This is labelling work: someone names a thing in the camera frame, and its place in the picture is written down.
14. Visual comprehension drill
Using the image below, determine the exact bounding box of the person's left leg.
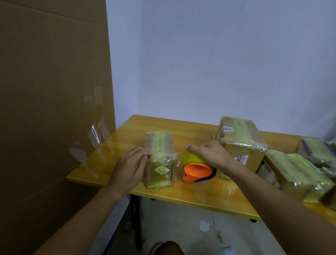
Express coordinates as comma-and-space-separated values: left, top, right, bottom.
153, 240, 186, 255

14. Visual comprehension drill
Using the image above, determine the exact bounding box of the small diamond sticker cardboard box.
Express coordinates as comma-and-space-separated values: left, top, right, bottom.
143, 131, 177, 190

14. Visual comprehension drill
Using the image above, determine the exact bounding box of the large brown cardboard sheet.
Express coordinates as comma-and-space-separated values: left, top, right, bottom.
0, 0, 117, 255

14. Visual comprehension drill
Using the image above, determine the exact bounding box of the large pink label cardboard box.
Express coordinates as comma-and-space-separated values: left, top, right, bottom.
216, 116, 268, 181

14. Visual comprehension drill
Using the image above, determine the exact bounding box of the taped box with label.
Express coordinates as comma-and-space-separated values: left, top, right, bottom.
255, 150, 313, 203

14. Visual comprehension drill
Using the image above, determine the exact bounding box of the person's right forearm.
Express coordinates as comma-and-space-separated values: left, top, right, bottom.
230, 162, 336, 255

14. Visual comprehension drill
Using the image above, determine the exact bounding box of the person's right hand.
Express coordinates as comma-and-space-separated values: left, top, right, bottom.
184, 140, 237, 176

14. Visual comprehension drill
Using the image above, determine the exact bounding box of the small box with 031 label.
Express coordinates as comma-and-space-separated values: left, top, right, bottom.
285, 153, 336, 204

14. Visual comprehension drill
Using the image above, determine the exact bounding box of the taped box with blue stripe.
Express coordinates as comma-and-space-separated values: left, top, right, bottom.
296, 136, 336, 165

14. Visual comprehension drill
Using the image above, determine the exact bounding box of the person's left hand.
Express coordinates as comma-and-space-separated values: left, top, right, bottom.
106, 146, 154, 197

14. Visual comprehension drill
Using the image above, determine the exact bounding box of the person's left white slipper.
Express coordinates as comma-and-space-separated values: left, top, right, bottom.
148, 241, 165, 255

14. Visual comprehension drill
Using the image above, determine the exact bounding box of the person's left forearm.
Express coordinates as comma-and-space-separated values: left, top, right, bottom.
33, 186, 124, 255

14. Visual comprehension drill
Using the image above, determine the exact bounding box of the yellow wooden table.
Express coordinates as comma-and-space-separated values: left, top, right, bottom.
66, 114, 336, 226

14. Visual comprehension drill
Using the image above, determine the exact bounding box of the silver foil packet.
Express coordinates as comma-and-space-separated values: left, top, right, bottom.
219, 245, 237, 255

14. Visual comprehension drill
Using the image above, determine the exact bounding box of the orange dispenser with yellow tape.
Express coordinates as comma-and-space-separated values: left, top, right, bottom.
181, 150, 217, 184

